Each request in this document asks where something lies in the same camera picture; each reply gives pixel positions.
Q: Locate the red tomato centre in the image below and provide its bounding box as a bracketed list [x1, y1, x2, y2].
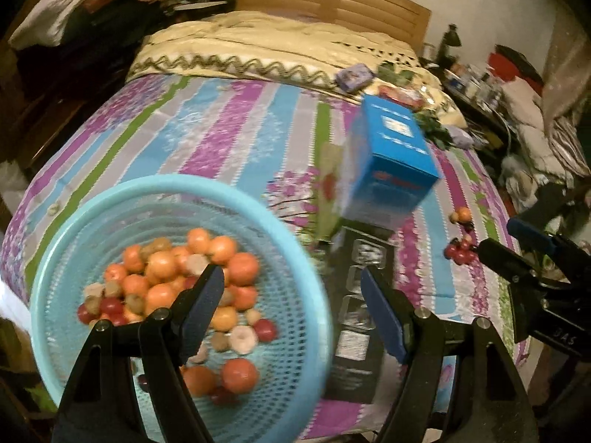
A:
[465, 250, 477, 264]

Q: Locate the black product box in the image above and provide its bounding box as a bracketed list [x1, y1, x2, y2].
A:
[322, 227, 394, 404]

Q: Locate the red tomato front left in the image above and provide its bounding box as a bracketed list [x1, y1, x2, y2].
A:
[453, 249, 470, 266]

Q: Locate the fruit pile in basket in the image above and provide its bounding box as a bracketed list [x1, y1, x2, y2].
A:
[77, 227, 279, 406]

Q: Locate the red tomato in row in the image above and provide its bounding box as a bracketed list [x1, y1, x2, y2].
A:
[444, 243, 458, 259]

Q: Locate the orange at back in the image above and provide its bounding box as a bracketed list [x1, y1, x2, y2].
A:
[456, 207, 472, 225]

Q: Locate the light blue plastic basket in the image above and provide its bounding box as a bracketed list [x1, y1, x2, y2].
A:
[30, 174, 332, 442]

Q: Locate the pile of clothes right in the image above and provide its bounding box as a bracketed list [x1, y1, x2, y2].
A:
[501, 11, 590, 211]

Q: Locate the pile of clothes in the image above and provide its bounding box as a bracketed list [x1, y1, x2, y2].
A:
[6, 0, 243, 52]
[501, 11, 590, 211]

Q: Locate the small purple pouch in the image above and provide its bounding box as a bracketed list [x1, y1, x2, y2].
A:
[446, 125, 475, 149]

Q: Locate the blue cardboard box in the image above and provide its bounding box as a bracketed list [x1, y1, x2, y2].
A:
[335, 96, 440, 231]

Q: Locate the cluttered dark side table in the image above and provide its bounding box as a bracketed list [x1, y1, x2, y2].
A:
[422, 60, 513, 149]

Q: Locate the plastic bag of greens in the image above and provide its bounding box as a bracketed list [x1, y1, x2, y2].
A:
[377, 61, 465, 150]

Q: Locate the striped floral bed sheet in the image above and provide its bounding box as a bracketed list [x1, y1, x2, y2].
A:
[0, 73, 532, 441]

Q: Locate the black desk lamp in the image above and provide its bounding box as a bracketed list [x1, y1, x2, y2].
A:
[436, 24, 462, 69]

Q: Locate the small purple tissue pack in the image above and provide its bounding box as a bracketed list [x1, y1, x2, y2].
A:
[335, 63, 374, 94]

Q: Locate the cream yellow quilt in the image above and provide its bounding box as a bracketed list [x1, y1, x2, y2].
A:
[126, 11, 467, 128]

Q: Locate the pile of clothes left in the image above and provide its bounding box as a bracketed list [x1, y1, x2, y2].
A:
[6, 0, 243, 52]

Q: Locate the wooden headboard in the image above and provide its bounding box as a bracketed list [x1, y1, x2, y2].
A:
[236, 0, 431, 51]

